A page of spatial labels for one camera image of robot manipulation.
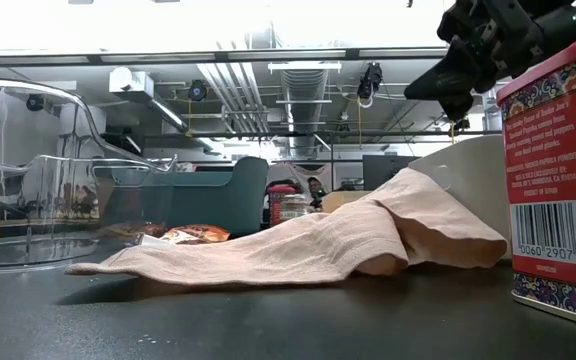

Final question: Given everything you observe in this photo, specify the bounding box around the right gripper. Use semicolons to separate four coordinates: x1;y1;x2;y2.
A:
403;0;550;123

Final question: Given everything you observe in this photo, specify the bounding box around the red-lidded paprika tin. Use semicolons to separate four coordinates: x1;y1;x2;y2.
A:
267;183;297;227
496;32;576;331

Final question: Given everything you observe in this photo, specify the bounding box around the brown packet with white label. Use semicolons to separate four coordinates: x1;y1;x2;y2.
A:
102;222;232;247

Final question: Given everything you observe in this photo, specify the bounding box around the white translucent plastic bin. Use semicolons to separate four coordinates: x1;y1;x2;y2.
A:
407;133;514;261

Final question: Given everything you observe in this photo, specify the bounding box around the hanging black ceiling device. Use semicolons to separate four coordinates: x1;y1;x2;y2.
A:
356;62;384;109

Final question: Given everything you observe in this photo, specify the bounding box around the black monitor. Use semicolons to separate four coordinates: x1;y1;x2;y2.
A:
362;154;422;192

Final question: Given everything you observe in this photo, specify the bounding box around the person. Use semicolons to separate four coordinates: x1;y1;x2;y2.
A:
306;175;327;211

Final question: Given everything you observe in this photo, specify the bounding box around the pink cloth towel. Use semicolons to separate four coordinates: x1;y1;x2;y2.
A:
65;167;509;287

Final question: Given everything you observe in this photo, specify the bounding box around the teal plastic bin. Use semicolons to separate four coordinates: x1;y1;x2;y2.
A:
140;156;270;239

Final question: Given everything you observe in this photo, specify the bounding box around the overhead rig beam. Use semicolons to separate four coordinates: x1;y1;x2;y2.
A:
0;47;449;68

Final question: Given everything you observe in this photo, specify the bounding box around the clear plastic bin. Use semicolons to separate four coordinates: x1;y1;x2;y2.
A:
0;77;179;275

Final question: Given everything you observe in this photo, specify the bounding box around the ribbed ceiling duct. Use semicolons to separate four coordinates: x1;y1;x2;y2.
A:
280;68;330;157

